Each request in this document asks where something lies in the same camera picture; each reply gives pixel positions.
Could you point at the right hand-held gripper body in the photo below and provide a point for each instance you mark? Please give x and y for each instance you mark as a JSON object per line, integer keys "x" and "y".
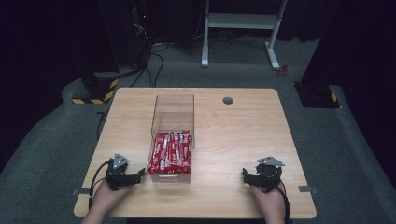
{"x": 269, "y": 174}

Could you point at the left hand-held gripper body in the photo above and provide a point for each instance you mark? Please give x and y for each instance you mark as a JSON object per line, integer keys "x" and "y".
{"x": 115, "y": 174}

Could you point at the person's left hand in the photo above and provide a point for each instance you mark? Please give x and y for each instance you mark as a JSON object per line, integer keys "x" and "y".
{"x": 107, "y": 196}

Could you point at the person's right hand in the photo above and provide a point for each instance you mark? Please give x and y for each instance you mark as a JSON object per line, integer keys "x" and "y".
{"x": 268, "y": 200}

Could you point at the gray tape strip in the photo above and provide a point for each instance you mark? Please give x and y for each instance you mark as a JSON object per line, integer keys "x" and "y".
{"x": 80, "y": 191}
{"x": 308, "y": 188}

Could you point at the pile of red snack packets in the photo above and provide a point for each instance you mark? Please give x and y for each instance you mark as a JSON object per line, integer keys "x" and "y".
{"x": 170, "y": 153}

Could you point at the clear plastic box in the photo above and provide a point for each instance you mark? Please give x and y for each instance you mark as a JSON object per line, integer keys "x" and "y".
{"x": 172, "y": 124}

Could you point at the gray round table grommet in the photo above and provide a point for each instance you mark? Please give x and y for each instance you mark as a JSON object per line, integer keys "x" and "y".
{"x": 228, "y": 100}

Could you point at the black stand with striped base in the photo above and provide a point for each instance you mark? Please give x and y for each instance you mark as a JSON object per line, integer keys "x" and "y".
{"x": 97, "y": 88}

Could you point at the black stand base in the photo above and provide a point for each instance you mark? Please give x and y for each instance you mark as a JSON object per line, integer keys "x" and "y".
{"x": 317, "y": 95}

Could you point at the small red floor object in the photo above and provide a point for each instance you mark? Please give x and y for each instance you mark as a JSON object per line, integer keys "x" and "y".
{"x": 282, "y": 70}

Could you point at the dark equipment rack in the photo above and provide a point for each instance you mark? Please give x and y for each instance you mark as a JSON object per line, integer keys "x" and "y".
{"x": 140, "y": 28}

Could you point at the white metal desk frame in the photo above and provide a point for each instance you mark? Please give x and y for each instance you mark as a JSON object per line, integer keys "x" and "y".
{"x": 243, "y": 21}

